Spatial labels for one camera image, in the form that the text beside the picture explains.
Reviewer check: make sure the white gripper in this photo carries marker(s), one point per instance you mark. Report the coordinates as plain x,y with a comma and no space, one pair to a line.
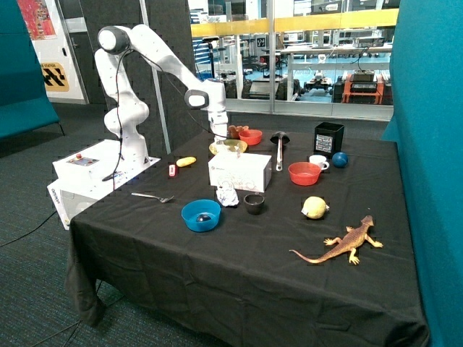
218,121

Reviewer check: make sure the white tissue paper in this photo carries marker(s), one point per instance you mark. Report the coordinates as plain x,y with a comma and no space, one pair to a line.
221,147

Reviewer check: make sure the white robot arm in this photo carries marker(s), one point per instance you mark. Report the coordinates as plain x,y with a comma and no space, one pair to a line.
133,91

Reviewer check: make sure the yellow-green plastic plate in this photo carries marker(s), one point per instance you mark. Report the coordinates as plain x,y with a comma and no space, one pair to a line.
242,145

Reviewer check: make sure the orange toy behind bowl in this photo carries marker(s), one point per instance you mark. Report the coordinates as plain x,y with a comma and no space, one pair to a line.
235,130

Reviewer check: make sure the small red bowl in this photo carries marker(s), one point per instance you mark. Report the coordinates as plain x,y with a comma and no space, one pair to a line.
251,136

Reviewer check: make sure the yellow potato toy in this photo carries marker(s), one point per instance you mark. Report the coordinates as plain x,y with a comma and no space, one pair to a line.
186,161

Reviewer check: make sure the white patterned tissue box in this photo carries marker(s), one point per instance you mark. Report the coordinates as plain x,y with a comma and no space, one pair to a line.
247,171

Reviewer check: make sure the black grey ladle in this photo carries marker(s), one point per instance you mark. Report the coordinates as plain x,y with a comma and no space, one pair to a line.
279,138

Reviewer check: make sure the red white small device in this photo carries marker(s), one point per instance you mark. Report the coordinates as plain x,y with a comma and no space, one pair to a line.
172,170

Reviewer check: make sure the crumpled white blue paper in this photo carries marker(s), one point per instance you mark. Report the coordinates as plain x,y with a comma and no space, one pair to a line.
227,195

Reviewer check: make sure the small black cup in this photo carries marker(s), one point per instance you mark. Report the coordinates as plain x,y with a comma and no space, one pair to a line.
254,203

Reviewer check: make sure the blue plastic bowl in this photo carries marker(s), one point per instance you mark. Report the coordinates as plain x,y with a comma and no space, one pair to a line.
191,210

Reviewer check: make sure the silver metal fork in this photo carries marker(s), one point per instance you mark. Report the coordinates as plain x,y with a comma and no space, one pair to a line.
160,199

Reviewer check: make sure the large red plastic bowl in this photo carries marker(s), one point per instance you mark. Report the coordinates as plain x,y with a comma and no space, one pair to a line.
304,173

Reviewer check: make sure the dark ball in bowl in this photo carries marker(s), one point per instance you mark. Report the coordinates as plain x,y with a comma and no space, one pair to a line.
203,217

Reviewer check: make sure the white ceramic cup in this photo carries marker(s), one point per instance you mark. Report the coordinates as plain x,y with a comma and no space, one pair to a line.
320,160

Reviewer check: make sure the black square container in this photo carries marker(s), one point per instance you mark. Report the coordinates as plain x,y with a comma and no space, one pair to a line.
328,138

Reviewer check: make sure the dark blue ball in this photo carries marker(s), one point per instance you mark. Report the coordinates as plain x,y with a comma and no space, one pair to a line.
340,160

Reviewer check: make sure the yellow lemon toy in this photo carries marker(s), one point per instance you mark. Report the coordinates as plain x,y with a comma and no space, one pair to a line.
314,208

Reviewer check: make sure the black tablecloth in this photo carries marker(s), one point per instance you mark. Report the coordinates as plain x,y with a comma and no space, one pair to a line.
240,282

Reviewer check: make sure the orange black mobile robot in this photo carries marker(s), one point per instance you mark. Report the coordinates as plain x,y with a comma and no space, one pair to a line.
363,87

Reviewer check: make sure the white robot control box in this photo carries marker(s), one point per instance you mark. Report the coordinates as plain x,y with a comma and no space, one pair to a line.
88,175

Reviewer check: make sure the yellow black warning sign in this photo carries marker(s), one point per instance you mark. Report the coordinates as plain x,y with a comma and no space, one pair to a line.
54,77

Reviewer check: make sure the white lab workbench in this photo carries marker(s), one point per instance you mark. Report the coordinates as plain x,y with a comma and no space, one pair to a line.
325,69

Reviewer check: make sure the orange toy lizard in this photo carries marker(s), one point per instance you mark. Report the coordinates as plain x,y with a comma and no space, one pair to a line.
355,238

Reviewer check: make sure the teal sofa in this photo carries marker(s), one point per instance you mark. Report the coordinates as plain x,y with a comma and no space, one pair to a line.
24,103

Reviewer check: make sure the teal partition wall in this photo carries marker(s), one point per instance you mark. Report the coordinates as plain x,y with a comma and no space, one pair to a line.
426,72

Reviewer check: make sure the red wall poster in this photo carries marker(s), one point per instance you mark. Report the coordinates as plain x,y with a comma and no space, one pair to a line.
37,19

